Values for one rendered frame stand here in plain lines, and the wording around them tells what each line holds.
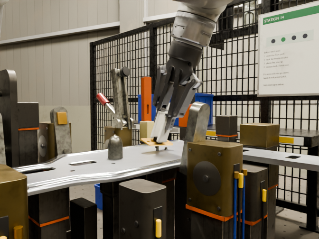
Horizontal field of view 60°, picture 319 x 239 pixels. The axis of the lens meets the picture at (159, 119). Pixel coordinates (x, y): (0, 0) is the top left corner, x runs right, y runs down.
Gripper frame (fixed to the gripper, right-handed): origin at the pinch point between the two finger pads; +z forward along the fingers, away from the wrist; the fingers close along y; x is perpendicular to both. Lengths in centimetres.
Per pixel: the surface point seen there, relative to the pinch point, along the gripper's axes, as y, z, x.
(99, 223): -21, 45, 7
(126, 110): -15.5, 1.6, 0.7
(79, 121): -381, 146, 205
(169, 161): 10.8, 3.3, -6.7
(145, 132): -11.1, 6.4, 6.3
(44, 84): -485, 111, 173
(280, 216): 18, 27, 58
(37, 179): 7.2, 6.3, -31.1
